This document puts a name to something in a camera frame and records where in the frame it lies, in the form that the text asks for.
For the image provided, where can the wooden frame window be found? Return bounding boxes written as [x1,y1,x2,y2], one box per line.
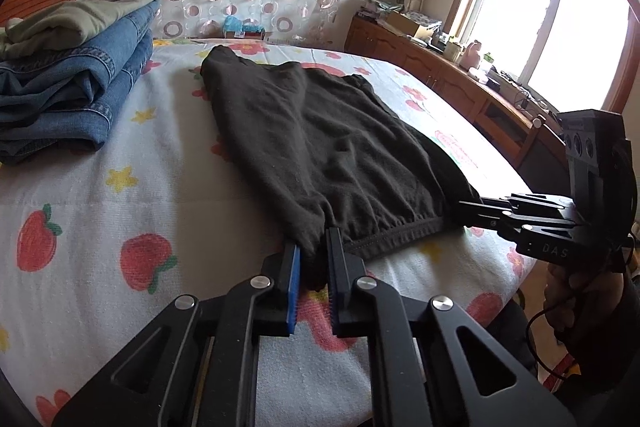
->
[445,0,633,118]

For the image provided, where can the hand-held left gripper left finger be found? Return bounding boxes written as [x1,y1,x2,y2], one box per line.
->
[50,244,303,427]

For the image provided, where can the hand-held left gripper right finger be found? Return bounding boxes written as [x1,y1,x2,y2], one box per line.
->
[325,227,576,427]

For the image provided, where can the folded olive pants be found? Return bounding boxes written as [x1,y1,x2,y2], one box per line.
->
[0,0,161,60]

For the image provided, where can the fruit print bed sheet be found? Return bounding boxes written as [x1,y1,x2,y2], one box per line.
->
[0,38,538,427]

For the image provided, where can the blue plastic bag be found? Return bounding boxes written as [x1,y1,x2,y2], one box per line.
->
[222,16,263,35]

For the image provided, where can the black cable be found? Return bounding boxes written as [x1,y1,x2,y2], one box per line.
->
[525,222,640,383]

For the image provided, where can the wooden sideboard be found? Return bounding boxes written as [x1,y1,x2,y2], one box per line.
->
[345,14,571,188]

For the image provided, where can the person's right hand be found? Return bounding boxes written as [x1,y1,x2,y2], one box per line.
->
[542,257,626,345]

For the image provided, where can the open cardboard box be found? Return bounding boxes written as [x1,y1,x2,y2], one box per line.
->
[387,9,427,35]

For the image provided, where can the folded blue jeans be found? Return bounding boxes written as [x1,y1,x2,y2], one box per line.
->
[0,0,163,165]

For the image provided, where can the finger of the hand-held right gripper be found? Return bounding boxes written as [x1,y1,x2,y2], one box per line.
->
[480,207,582,238]
[459,193,576,215]

